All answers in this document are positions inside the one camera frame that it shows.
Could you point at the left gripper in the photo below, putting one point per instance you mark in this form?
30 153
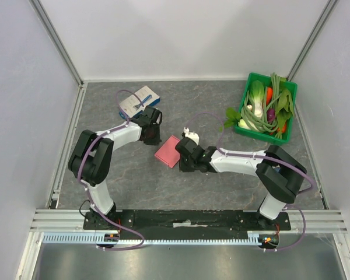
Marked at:
156 140

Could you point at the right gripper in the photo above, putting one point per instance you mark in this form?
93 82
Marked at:
184 164

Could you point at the pink paper box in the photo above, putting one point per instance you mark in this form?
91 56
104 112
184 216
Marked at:
167 153

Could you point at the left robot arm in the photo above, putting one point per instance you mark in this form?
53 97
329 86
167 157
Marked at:
91 158

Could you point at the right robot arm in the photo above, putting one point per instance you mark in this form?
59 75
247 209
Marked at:
279 172

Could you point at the blue razor box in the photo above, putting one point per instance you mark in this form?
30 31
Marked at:
135 104

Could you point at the green plastic bin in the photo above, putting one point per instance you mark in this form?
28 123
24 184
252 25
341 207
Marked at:
279 137

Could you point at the toy green beans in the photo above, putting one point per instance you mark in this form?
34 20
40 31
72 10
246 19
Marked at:
268 120

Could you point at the toy bok choy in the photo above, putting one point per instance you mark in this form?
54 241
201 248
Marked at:
251 114

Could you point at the toy carrot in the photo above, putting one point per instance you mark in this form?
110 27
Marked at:
269 95

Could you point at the toy spinach leaf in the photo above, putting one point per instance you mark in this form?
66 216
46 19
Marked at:
284 108

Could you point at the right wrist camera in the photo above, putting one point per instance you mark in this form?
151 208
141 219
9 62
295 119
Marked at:
192 135

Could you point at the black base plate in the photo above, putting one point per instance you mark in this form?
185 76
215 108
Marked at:
198 224

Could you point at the slotted cable duct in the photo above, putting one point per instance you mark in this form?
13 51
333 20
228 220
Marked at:
113 239

